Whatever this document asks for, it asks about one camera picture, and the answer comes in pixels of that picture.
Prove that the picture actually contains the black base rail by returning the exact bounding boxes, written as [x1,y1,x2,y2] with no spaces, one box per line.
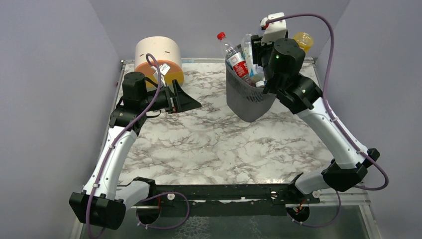
[134,184,320,222]

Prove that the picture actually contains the clear bottle small label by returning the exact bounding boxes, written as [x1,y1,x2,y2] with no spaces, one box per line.
[255,77,266,88]

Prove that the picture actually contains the yellow drink bottle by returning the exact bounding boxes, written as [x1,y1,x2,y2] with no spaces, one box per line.
[292,32,314,53]

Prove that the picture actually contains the grey mesh waste bin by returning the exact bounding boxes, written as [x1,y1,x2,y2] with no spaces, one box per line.
[225,60,276,122]

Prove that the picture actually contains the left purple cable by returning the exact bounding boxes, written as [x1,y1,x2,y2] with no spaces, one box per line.
[85,53,191,239]

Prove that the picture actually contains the cream orange round drum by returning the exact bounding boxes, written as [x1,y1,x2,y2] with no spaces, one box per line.
[134,36,184,86]

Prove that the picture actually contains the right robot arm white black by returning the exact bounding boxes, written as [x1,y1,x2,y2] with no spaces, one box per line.
[251,35,380,197]

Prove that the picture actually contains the clear bottle red label front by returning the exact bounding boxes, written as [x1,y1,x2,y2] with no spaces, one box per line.
[217,32,254,86]

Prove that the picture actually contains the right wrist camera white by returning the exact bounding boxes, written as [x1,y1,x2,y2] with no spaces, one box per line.
[260,12,288,45]

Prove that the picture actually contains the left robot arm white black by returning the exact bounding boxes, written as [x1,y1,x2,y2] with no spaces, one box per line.
[69,72,202,230]

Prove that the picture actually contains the clear bottle white blue label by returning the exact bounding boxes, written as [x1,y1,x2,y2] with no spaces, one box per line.
[241,34,264,82]

